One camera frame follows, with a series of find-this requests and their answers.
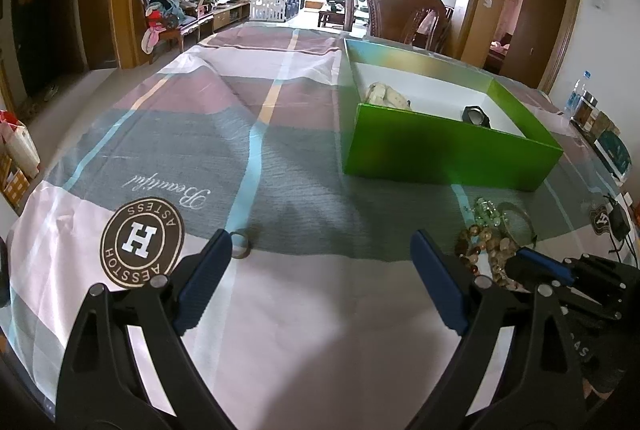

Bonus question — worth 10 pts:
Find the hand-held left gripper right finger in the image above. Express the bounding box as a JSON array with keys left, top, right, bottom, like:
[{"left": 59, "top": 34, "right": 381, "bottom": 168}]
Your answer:
[{"left": 400, "top": 230, "right": 588, "bottom": 430}]

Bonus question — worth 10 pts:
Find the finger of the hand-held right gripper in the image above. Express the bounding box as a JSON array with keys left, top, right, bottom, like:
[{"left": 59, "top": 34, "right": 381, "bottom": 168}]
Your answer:
[
  {"left": 504, "top": 256, "right": 540, "bottom": 293},
  {"left": 516, "top": 248, "right": 576, "bottom": 286}
]

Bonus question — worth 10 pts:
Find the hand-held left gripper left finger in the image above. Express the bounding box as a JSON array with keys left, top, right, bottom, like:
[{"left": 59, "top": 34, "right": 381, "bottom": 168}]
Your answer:
[{"left": 55, "top": 229, "right": 236, "bottom": 430}]

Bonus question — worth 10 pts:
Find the light brown bead bracelet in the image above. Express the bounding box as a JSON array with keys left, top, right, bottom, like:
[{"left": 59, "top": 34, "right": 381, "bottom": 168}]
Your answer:
[{"left": 482, "top": 227, "right": 521, "bottom": 288}]

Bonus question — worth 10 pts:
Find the silver bangle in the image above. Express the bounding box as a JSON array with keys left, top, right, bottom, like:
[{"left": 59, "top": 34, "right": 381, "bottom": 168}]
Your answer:
[{"left": 492, "top": 202, "right": 538, "bottom": 246}]

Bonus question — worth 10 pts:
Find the small brown round bangle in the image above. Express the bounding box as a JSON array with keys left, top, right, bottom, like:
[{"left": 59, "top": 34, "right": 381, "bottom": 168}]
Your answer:
[{"left": 227, "top": 230, "right": 253, "bottom": 259}]

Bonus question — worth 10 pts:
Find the green bead bracelet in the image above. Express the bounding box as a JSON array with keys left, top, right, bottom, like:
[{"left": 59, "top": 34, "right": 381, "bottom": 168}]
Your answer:
[{"left": 462, "top": 197, "right": 503, "bottom": 228}]

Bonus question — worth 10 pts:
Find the green cardboard box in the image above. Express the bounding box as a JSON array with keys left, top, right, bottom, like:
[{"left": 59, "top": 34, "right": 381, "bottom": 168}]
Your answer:
[{"left": 341, "top": 37, "right": 565, "bottom": 192}]

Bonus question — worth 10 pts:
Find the black charger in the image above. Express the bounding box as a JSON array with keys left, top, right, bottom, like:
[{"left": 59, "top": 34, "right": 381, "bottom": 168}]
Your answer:
[{"left": 607, "top": 202, "right": 632, "bottom": 241}]

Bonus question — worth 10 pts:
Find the green and white packet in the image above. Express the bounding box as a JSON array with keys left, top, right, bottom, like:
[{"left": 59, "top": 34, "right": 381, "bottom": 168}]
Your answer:
[{"left": 595, "top": 127, "right": 633, "bottom": 176}]

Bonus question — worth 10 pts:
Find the glass jar with lid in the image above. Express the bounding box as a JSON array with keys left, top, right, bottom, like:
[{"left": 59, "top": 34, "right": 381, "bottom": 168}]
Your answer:
[{"left": 572, "top": 92, "right": 601, "bottom": 131}]

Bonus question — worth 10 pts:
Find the black hexagonal watch case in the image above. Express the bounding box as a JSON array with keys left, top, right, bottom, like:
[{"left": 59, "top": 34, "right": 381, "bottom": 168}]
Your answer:
[{"left": 461, "top": 106, "right": 493, "bottom": 129}]

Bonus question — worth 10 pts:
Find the clear water bottle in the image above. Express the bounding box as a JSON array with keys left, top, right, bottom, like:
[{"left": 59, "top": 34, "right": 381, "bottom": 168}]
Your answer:
[{"left": 565, "top": 70, "right": 593, "bottom": 113}]

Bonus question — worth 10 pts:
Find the black oval device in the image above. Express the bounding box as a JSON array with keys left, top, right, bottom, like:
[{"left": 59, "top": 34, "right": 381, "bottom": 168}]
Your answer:
[{"left": 0, "top": 235, "right": 10, "bottom": 308}]

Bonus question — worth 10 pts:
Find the white and pink paper bag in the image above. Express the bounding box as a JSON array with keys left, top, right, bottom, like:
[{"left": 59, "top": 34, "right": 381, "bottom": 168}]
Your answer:
[{"left": 0, "top": 110, "right": 41, "bottom": 181}]

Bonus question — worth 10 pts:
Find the wooden armchair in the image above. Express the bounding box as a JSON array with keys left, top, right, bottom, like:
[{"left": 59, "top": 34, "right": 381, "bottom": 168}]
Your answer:
[{"left": 138, "top": 0, "right": 201, "bottom": 61}]

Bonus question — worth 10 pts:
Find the pile of clothes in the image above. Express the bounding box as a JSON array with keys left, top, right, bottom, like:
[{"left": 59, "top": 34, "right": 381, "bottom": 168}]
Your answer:
[{"left": 141, "top": 0, "right": 186, "bottom": 53}]

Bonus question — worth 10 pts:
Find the wooden television cabinet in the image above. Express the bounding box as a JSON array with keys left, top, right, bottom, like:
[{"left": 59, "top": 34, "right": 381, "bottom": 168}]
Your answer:
[{"left": 197, "top": 0, "right": 251, "bottom": 33}]

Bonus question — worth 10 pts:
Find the carved wooden dining chair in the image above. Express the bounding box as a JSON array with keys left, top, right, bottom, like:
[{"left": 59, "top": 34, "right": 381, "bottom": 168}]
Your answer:
[{"left": 345, "top": 0, "right": 453, "bottom": 56}]

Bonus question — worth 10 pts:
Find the white baby fence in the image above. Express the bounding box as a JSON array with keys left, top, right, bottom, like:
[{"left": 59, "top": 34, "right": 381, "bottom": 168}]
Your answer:
[{"left": 249, "top": 0, "right": 287, "bottom": 22}]

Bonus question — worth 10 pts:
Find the dark wooden coffee table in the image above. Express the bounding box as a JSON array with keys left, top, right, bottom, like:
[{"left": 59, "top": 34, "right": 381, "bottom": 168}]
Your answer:
[{"left": 317, "top": 7, "right": 346, "bottom": 28}]

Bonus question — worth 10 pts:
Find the blue baby fence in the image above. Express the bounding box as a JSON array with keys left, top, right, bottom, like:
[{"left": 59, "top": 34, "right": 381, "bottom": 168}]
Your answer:
[{"left": 272, "top": 0, "right": 307, "bottom": 16}]

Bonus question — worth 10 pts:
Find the black cable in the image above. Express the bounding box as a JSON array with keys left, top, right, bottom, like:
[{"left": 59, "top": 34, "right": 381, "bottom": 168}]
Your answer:
[{"left": 602, "top": 195, "right": 640, "bottom": 266}]

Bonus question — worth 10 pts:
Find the cream stone bracelet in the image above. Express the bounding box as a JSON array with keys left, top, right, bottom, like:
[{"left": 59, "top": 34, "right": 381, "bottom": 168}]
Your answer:
[{"left": 367, "top": 82, "right": 413, "bottom": 111}]

